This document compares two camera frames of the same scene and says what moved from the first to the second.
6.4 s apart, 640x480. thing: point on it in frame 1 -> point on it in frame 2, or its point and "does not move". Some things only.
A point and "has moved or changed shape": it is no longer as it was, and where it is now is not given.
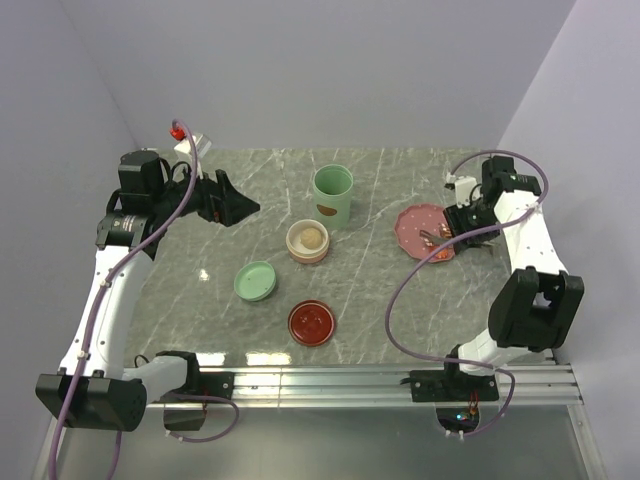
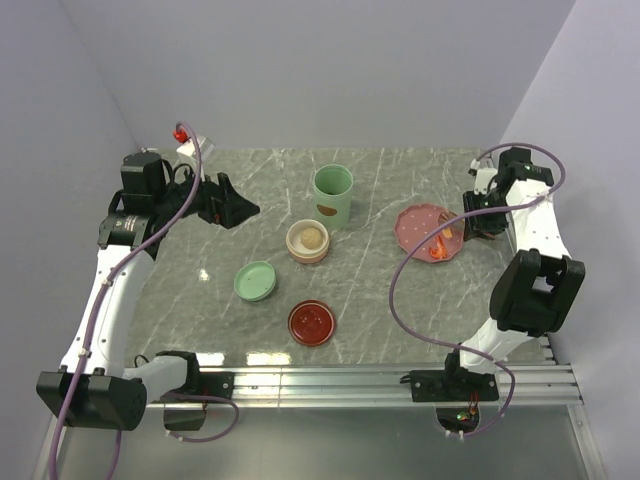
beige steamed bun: x=311 y=237 does not move
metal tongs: x=436 y=239 has moved or changed shape
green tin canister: x=332 y=185 does not move
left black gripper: x=222 y=202 does not move
